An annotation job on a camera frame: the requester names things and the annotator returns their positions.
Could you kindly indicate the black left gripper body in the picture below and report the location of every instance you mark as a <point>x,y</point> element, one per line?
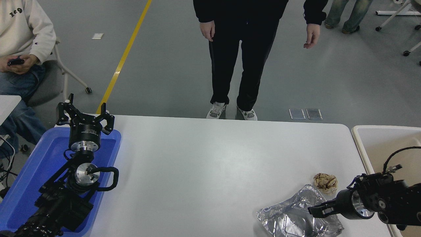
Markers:
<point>85,132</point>

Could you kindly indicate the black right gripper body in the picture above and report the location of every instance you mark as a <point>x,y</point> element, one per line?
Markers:
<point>344,204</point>

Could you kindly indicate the silver foil plate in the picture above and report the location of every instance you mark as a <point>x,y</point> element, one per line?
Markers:
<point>289,219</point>

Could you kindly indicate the black phone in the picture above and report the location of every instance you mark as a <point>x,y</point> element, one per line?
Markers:
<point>15,61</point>

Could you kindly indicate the person's right forearm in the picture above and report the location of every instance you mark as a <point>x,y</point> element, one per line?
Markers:
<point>201,11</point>

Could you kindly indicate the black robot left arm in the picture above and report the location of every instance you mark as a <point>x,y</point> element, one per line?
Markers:
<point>59,200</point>

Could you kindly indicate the person's left forearm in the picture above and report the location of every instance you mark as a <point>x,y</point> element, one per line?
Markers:
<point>44,42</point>
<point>315,11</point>

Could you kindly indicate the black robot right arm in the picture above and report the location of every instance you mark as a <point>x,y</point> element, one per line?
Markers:
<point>398,200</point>

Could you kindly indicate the silver floor plate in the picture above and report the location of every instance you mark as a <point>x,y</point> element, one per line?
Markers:
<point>314,114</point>
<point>297,114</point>

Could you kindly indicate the person's left hand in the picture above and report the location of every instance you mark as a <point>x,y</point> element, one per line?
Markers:
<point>313,34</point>
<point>29,63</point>

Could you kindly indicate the person's right hand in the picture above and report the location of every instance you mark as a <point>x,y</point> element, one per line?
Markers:
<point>4,63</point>
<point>208,30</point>

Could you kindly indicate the crumpled tan paper ball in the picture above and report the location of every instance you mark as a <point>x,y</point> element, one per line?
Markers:
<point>325,183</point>

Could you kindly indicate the grey chair with white legs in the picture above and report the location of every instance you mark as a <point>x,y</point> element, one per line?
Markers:
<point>46,85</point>

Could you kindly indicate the small dark floor object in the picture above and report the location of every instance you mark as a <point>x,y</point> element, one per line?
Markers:
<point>23,148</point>

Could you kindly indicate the small white table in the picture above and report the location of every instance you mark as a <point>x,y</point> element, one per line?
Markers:
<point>8,105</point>

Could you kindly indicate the blue plastic tray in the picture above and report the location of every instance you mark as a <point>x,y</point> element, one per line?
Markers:
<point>36,164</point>

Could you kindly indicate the large pale bin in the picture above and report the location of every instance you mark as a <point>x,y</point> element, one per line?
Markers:
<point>375,144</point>

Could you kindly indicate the person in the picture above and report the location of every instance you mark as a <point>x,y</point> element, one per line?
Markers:
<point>243,49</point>
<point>19,29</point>
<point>352,13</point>

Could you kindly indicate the white wheeled chair base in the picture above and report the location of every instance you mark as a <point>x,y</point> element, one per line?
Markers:
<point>394,13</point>
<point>414,46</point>

